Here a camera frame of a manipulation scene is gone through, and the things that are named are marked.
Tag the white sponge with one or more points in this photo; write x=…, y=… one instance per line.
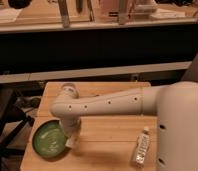
x=71, y=143

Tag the clear plastic water bottle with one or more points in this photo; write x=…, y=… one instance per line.
x=141, y=148

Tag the black chair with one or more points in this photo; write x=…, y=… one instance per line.
x=10, y=113

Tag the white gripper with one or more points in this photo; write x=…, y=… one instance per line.
x=71, y=126

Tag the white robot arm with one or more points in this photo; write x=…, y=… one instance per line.
x=175, y=106

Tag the wooden table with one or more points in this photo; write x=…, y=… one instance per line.
x=105, y=143

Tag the green ceramic bowl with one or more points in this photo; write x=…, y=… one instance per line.
x=49, y=140

